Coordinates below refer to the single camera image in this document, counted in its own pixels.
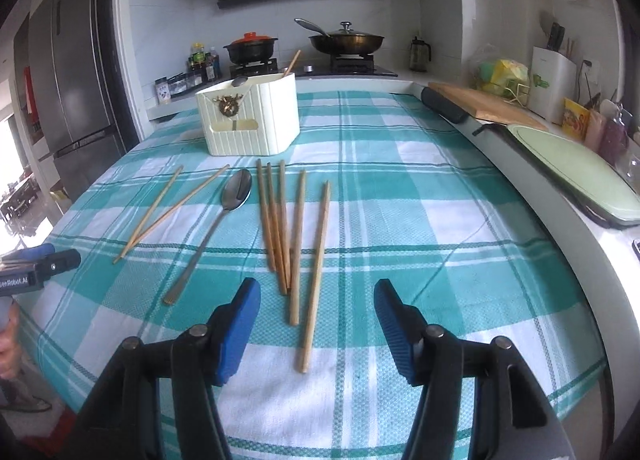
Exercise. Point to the silver metal spoon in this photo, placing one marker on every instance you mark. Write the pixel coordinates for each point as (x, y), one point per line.
(234, 195)

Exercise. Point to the black rolled mat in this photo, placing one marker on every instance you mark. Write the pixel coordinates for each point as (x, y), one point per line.
(442, 106)

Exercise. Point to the wooden cutting board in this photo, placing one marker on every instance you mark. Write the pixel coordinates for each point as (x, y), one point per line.
(484, 106)

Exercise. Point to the green cutting board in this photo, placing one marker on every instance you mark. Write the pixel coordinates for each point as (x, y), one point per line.
(582, 173)

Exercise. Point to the white knife block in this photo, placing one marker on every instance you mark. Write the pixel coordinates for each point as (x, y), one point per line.
(551, 78)

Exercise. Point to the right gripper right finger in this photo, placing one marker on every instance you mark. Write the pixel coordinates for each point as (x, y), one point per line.
(429, 356)

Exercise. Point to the wooden chopstick cluster left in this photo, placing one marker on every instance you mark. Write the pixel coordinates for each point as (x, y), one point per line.
(264, 213)

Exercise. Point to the wooden chopstick cluster right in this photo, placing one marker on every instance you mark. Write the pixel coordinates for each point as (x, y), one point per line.
(285, 247)

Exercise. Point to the dark glass kettle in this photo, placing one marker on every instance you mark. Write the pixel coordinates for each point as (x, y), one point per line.
(420, 55)

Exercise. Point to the yellow snack packet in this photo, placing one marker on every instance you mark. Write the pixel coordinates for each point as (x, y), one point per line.
(575, 120)

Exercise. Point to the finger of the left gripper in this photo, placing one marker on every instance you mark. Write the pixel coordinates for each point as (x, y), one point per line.
(56, 263)
(29, 254)

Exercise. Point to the grey refrigerator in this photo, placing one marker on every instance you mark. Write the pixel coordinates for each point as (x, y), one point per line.
(79, 94)

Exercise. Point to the wooden chopstick cluster middle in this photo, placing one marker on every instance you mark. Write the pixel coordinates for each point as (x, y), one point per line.
(275, 229)

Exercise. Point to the plastic bag with produce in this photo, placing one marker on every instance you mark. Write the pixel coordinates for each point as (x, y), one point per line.
(497, 75)

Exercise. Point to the spice jar rack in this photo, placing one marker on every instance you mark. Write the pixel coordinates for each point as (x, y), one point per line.
(166, 89)

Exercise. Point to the teal plaid tablecloth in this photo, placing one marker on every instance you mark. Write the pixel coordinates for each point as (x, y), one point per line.
(391, 191)

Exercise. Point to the wooden chopstick cluster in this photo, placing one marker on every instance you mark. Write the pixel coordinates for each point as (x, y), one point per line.
(285, 247)
(264, 213)
(275, 229)

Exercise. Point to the wok with glass lid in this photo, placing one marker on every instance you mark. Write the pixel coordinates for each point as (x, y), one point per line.
(345, 41)

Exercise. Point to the person's left hand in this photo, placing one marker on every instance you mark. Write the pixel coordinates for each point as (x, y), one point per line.
(10, 346)

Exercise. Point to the black gas stove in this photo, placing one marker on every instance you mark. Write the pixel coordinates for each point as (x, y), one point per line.
(363, 66)

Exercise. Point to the black pot orange lid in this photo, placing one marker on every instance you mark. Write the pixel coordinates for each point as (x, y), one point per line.
(251, 48)

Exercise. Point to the condiment bottles group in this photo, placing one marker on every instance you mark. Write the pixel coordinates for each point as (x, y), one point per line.
(204, 62)

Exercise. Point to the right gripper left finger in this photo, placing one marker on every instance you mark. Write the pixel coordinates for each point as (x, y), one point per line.
(206, 356)

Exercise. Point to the cream utensil holder box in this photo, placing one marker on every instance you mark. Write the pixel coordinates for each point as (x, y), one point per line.
(259, 117)

